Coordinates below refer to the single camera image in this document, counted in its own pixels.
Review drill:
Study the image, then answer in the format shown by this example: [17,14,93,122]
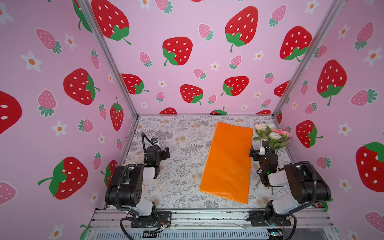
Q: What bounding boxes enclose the orange wrapping paper sheet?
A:
[199,122,253,204]

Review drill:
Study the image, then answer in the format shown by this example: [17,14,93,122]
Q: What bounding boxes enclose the cream fake rose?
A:
[253,124,269,141]

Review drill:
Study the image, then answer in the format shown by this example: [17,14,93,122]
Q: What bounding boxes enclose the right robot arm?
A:
[247,141,331,227]

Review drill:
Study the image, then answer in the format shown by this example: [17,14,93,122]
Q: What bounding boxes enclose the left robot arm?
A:
[105,145,170,221]

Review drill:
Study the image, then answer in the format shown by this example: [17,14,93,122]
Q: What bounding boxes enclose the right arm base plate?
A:
[246,210,292,227]

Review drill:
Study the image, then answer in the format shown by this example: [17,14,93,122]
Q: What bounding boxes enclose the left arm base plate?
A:
[131,211,172,228]

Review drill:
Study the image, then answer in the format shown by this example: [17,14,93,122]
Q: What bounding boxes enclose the aluminium front rail frame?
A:
[84,208,341,240]

